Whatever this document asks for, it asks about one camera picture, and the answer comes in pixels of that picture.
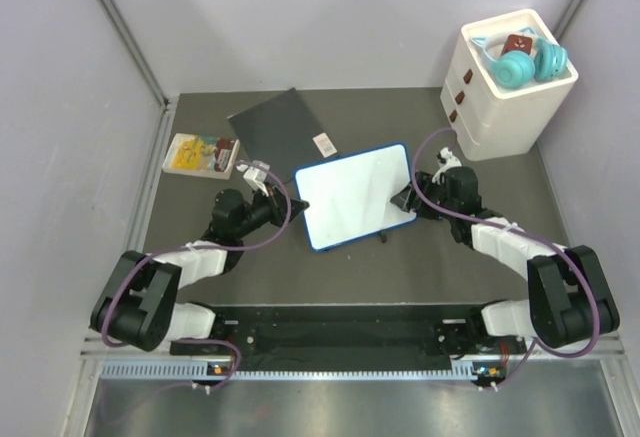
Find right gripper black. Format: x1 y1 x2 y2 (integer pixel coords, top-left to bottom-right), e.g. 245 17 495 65
391 171 457 221

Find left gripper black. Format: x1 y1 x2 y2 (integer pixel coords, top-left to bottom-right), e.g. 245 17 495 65
234 181 308 239

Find blue framed whiteboard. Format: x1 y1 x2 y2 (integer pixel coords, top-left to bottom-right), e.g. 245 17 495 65
294 142 417 252

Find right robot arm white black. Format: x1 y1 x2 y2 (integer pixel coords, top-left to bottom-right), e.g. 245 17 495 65
391 166 620 353

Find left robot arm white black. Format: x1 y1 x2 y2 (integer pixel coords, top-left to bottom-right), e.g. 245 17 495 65
89 184 310 354

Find dark grey notebook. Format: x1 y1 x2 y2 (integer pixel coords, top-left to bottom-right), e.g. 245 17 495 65
228 88 339 183

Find yellow picture book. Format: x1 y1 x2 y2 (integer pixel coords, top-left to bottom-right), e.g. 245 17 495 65
162 133 240 180

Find white drawer cabinet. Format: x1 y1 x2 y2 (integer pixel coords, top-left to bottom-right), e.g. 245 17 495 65
441 9 579 161

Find brown square toy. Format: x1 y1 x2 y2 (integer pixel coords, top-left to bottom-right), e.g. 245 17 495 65
501 34 533 55

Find teal headphones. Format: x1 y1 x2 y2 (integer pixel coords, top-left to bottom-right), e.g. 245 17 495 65
471 32 569 90

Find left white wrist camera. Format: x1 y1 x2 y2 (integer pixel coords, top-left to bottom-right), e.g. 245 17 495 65
235 161 270 195

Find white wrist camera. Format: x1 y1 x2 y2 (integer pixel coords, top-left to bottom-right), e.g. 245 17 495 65
235 161 270 195
432 147 462 184

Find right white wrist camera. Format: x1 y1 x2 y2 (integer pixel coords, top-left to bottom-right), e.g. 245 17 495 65
432 147 462 184

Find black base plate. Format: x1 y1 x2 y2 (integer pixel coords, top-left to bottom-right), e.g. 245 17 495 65
169 304 526 371

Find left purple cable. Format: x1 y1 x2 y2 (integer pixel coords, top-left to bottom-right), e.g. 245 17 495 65
101 159 292 393

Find purple cable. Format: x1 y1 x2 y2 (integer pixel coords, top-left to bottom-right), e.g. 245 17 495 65
101 159 292 393
410 127 601 391

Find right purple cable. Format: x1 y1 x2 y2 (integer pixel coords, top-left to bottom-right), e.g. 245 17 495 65
410 127 601 391

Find grey slotted cable duct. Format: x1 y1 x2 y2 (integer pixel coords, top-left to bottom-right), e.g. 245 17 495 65
102 360 506 382

